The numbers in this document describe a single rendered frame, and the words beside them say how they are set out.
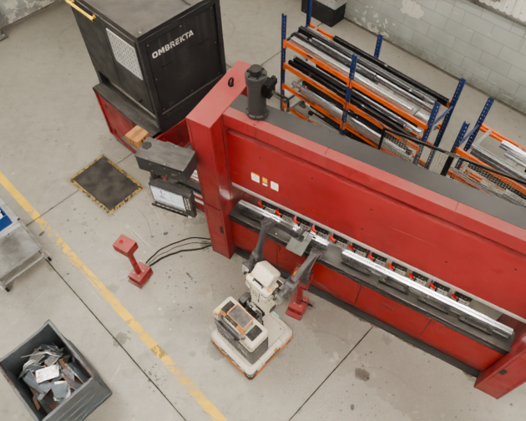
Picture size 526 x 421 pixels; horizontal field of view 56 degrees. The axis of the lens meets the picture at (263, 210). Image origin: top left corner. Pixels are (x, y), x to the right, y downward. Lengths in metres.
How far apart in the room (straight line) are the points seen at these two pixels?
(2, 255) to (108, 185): 1.57
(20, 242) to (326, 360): 3.79
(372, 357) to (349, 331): 0.37
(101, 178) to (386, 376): 4.41
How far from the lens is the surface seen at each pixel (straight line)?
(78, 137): 7.70
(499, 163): 5.40
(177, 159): 4.43
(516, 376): 5.25
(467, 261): 4.29
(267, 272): 4.37
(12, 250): 6.44
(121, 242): 5.42
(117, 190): 6.86
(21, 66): 9.27
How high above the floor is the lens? 5.28
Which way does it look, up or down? 56 degrees down
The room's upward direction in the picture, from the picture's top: 2 degrees counter-clockwise
